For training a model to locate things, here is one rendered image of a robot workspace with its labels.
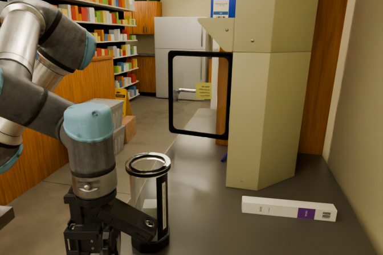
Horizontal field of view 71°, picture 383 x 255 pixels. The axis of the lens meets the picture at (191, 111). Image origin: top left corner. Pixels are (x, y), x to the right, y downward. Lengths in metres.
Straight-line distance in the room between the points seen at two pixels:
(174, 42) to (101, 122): 5.57
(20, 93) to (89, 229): 0.26
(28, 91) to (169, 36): 5.56
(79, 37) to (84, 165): 0.48
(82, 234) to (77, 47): 0.52
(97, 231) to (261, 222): 0.49
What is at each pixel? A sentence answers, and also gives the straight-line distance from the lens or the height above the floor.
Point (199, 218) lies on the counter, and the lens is 0.85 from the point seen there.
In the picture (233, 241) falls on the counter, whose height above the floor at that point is 0.94.
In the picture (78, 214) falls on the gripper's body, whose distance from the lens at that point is 0.54.
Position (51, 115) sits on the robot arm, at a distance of 0.52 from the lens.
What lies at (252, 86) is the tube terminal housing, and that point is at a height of 1.31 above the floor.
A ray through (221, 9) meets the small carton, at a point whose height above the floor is 1.54.
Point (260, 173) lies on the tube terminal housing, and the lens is 0.97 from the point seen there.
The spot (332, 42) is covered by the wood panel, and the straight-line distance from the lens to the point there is 1.25.
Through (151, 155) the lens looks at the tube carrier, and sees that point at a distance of 0.70.
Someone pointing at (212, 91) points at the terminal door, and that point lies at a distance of 1.20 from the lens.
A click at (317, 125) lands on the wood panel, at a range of 1.31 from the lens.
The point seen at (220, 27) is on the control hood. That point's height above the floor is 1.48.
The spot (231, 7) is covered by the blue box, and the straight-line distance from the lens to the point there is 1.05.
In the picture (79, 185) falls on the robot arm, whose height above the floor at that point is 1.22.
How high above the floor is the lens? 1.46
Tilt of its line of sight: 16 degrees down
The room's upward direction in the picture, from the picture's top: 1 degrees clockwise
